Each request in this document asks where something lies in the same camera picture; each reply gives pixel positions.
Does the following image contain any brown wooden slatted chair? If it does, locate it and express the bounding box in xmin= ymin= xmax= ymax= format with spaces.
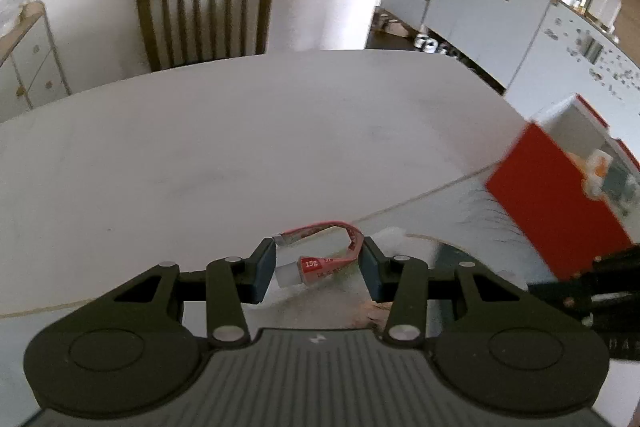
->
xmin=136 ymin=0 xmax=272 ymax=72

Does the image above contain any red white small tube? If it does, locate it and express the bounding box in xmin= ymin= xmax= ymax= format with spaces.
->
xmin=271 ymin=220 xmax=367 ymax=291

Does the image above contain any white wall cabinet unit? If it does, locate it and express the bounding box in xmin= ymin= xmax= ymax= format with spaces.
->
xmin=380 ymin=0 xmax=640 ymax=148

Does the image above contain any white shoe pair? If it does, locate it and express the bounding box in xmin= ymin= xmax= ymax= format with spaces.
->
xmin=413 ymin=34 xmax=439 ymax=54

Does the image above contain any red cardboard shoe box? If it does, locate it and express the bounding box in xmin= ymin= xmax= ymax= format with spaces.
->
xmin=486 ymin=95 xmax=639 ymax=280

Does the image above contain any white grey wipes packet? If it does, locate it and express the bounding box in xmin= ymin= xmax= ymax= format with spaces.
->
xmin=582 ymin=150 xmax=639 ymax=217

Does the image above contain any white drawer sideboard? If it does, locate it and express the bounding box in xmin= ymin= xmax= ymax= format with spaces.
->
xmin=0 ymin=1 xmax=72 ymax=122

